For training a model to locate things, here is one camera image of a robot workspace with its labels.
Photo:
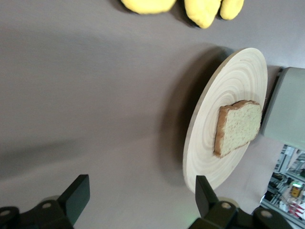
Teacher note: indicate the yellow oven mitt with thumb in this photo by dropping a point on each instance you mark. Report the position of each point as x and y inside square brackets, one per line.
[202, 12]

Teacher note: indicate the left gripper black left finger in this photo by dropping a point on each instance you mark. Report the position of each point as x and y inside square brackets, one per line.
[74, 198]

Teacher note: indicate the beige chrome toaster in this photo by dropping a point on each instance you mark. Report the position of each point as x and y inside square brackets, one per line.
[286, 107]

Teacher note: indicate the brown toast slice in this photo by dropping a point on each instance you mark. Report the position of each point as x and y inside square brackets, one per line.
[240, 128]

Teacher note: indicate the cluttered lab equipment rack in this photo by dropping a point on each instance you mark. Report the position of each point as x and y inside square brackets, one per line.
[286, 181]

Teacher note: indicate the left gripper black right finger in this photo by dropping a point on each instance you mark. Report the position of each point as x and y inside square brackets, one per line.
[207, 202]

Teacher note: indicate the round wooden plate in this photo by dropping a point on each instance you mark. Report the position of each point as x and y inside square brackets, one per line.
[214, 162]

